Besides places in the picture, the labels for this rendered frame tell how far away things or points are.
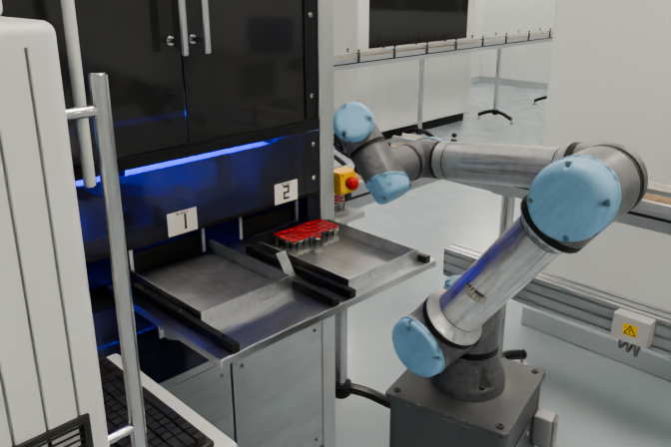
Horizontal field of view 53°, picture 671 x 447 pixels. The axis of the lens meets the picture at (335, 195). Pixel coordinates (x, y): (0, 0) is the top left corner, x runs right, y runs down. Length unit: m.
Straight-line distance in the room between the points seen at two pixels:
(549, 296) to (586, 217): 1.59
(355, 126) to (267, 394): 1.11
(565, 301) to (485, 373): 1.17
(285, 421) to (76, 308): 1.33
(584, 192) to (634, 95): 1.93
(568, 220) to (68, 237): 0.68
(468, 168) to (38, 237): 0.74
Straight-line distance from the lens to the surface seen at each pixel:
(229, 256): 1.82
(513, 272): 1.11
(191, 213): 1.72
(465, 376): 1.40
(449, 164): 1.28
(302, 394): 2.24
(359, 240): 1.92
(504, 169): 1.22
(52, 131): 0.91
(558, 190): 1.00
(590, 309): 2.51
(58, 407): 1.04
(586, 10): 2.97
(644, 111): 2.90
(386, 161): 1.23
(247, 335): 1.46
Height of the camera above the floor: 1.60
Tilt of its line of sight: 18 degrees down
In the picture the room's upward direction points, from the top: straight up
